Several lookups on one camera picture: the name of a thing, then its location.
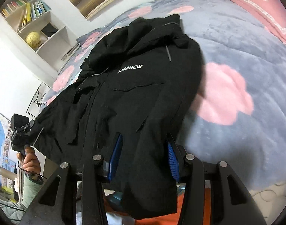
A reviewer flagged yellow globe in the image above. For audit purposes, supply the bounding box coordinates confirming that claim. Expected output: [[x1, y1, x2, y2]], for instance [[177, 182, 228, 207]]
[[25, 31, 42, 50]]

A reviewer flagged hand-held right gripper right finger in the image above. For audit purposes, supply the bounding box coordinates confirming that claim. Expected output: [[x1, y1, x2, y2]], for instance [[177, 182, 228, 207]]
[[166, 135, 266, 225]]

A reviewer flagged person's left hand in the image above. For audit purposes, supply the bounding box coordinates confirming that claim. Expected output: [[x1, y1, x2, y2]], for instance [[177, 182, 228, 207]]
[[16, 146, 41, 176]]

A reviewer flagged white bookshelf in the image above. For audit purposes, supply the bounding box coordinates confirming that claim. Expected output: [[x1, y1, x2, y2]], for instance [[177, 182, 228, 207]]
[[0, 0, 79, 75]]

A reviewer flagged white printed paper bag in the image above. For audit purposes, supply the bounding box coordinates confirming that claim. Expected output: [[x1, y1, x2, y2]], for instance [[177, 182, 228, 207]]
[[27, 82, 51, 118]]

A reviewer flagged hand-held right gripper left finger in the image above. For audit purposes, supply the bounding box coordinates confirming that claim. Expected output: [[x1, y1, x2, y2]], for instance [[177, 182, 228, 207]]
[[21, 133, 125, 225]]

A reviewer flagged grey floral blanket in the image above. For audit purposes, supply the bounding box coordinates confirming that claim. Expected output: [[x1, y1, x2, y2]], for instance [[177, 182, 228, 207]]
[[47, 0, 286, 193]]

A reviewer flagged flat grey book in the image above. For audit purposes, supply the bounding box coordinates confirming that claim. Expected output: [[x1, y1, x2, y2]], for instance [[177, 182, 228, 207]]
[[61, 43, 79, 61]]

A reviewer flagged black hooded jacket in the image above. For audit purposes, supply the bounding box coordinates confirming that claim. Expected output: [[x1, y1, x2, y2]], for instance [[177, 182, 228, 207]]
[[31, 14, 205, 219]]

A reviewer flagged white cable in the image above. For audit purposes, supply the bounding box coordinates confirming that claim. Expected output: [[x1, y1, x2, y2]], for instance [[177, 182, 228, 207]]
[[251, 187, 286, 203]]

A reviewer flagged row of books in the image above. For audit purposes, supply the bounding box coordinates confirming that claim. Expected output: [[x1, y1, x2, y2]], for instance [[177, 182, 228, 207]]
[[1, 0, 52, 31]]

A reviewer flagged small black frame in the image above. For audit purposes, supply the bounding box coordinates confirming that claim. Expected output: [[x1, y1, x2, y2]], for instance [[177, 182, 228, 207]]
[[41, 23, 59, 39]]

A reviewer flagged orange cloth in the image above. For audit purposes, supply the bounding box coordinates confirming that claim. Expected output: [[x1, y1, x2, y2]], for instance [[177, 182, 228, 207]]
[[105, 185, 212, 225]]

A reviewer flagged black cable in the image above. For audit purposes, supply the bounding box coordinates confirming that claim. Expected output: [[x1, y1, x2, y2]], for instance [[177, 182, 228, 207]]
[[17, 160, 48, 181]]

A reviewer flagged pink pillow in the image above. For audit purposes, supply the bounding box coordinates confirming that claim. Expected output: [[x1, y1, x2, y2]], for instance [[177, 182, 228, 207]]
[[212, 0, 286, 47]]

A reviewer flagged person's left forearm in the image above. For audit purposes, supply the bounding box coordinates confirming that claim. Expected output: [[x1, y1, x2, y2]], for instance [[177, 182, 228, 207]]
[[0, 173, 49, 224]]

